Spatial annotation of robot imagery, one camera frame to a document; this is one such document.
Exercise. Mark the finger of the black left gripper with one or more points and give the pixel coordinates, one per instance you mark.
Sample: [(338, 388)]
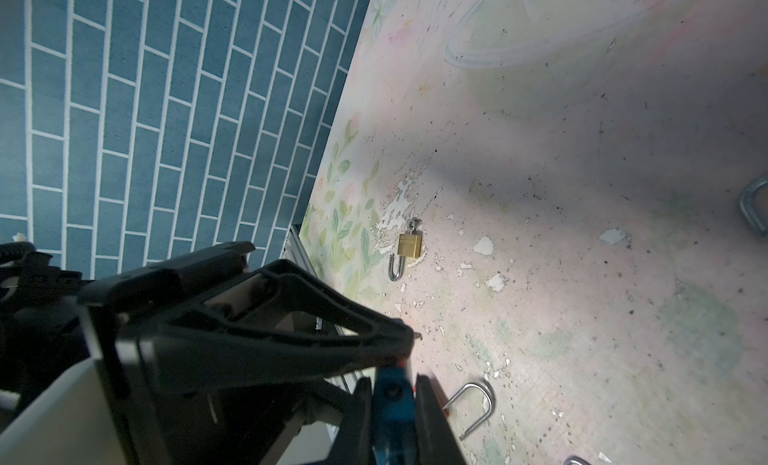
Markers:
[(258, 330)]

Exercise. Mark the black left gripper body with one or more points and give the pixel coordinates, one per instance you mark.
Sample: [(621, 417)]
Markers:
[(245, 425)]

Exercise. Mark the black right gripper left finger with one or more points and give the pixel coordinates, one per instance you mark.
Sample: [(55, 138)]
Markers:
[(351, 414)]

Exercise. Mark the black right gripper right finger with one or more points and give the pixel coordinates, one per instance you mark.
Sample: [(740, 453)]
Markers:
[(436, 442)]

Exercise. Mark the blue padlock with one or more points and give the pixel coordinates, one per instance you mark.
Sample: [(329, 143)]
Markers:
[(393, 430)]

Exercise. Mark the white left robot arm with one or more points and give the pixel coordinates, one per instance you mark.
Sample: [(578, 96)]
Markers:
[(42, 335)]

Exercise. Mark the brass padlock with key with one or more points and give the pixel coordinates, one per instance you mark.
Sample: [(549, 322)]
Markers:
[(408, 246)]

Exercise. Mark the black padlock with key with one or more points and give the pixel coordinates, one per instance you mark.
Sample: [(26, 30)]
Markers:
[(747, 205)]

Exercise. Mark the red safety padlock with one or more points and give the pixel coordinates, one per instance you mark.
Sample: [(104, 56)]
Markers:
[(477, 400)]

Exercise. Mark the small brass padlock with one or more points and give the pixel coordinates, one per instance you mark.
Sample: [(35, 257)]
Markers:
[(575, 460)]

